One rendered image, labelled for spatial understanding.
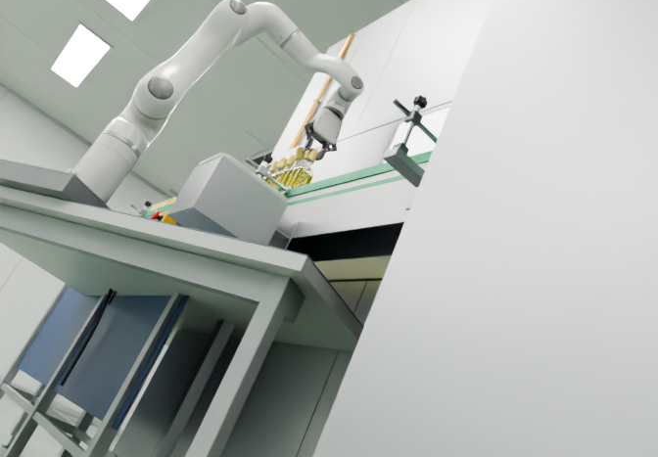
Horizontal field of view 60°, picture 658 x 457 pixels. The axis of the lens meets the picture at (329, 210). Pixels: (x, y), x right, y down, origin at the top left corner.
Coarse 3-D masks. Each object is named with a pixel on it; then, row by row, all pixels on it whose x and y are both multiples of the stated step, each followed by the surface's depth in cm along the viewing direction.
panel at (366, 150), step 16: (432, 112) 173; (384, 128) 190; (352, 144) 201; (368, 144) 192; (384, 144) 184; (320, 160) 213; (336, 160) 203; (352, 160) 193; (368, 160) 185; (384, 160) 178; (320, 176) 205
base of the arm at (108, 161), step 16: (96, 144) 155; (112, 144) 155; (80, 160) 153; (96, 160) 152; (112, 160) 154; (128, 160) 157; (80, 176) 150; (96, 176) 151; (112, 176) 154; (96, 192) 150; (112, 192) 155
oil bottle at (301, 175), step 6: (294, 168) 188; (300, 168) 184; (306, 168) 186; (294, 174) 185; (300, 174) 184; (306, 174) 185; (312, 174) 187; (288, 180) 186; (294, 180) 182; (300, 180) 183; (306, 180) 185; (294, 186) 182
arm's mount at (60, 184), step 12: (0, 168) 149; (12, 168) 147; (24, 168) 145; (36, 168) 143; (48, 168) 141; (0, 180) 149; (12, 180) 144; (24, 180) 142; (36, 180) 140; (48, 180) 139; (60, 180) 137; (72, 180) 136; (36, 192) 144; (48, 192) 140; (60, 192) 135; (72, 192) 137; (84, 192) 140; (96, 204) 143
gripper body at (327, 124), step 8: (320, 112) 194; (328, 112) 194; (336, 112) 194; (312, 120) 194; (320, 120) 192; (328, 120) 193; (336, 120) 195; (312, 128) 195; (320, 128) 191; (328, 128) 193; (336, 128) 195; (320, 136) 193; (328, 136) 193; (336, 136) 195
